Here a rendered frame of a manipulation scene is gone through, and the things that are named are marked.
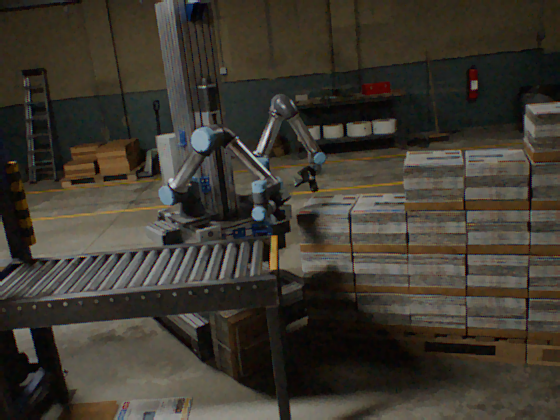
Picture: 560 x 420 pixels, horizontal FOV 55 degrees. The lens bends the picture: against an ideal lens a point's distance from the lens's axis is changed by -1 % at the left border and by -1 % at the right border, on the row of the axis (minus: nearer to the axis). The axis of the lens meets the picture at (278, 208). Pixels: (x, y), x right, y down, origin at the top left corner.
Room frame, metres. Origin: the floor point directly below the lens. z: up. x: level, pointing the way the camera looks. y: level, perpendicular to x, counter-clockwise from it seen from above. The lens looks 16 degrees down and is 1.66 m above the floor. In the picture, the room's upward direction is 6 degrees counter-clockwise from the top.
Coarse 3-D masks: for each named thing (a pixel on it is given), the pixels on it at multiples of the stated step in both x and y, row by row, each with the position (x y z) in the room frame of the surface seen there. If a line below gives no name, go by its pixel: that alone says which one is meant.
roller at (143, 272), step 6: (150, 252) 2.50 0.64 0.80; (156, 252) 2.51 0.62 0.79; (150, 258) 2.42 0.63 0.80; (156, 258) 2.46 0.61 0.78; (144, 264) 2.34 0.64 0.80; (150, 264) 2.36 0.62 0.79; (138, 270) 2.27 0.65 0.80; (144, 270) 2.27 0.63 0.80; (150, 270) 2.32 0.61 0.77; (138, 276) 2.20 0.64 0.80; (144, 276) 2.23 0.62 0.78; (132, 282) 2.13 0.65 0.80; (138, 282) 2.15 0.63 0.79
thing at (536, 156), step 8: (528, 152) 2.57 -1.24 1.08; (536, 152) 2.41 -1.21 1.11; (544, 152) 2.40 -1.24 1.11; (552, 152) 2.39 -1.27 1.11; (536, 160) 2.41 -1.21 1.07; (544, 160) 2.40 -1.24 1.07; (552, 160) 2.39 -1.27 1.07; (544, 200) 2.40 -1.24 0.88; (552, 200) 2.39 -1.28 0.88; (536, 208) 2.41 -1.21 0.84; (544, 208) 2.40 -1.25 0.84; (552, 208) 2.39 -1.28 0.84; (536, 248) 2.41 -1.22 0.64; (544, 248) 2.40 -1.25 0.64; (552, 248) 2.38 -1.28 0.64; (528, 296) 2.43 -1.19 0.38; (536, 296) 2.41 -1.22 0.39; (544, 296) 2.40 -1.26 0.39; (552, 296) 2.38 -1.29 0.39; (528, 336) 2.42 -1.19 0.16; (536, 336) 2.41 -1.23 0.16; (544, 336) 2.39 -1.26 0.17; (552, 336) 2.38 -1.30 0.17
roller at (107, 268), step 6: (114, 258) 2.48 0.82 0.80; (108, 264) 2.39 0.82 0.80; (114, 264) 2.43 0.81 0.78; (102, 270) 2.32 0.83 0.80; (108, 270) 2.35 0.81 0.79; (96, 276) 2.25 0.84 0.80; (102, 276) 2.27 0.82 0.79; (90, 282) 2.19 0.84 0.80; (96, 282) 2.19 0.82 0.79; (102, 282) 2.24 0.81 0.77; (90, 288) 2.13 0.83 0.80; (96, 288) 2.16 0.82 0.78
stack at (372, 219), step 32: (320, 224) 2.76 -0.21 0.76; (352, 224) 2.71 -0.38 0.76; (384, 224) 2.66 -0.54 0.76; (416, 224) 2.60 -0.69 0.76; (448, 224) 2.55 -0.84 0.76; (480, 224) 2.50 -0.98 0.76; (512, 224) 2.45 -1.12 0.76; (320, 256) 2.76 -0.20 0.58; (352, 256) 2.73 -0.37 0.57; (384, 256) 2.65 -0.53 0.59; (416, 256) 2.60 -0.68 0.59; (448, 256) 2.54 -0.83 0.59; (480, 256) 2.50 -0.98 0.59; (512, 256) 2.45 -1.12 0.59; (512, 288) 2.45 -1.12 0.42; (352, 320) 2.72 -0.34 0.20; (384, 320) 2.66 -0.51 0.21; (416, 320) 2.61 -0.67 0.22; (448, 320) 2.55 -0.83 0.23; (480, 320) 2.50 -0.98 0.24; (512, 320) 2.45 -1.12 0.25; (384, 352) 2.66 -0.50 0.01; (416, 352) 2.60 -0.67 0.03; (512, 352) 2.44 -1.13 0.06
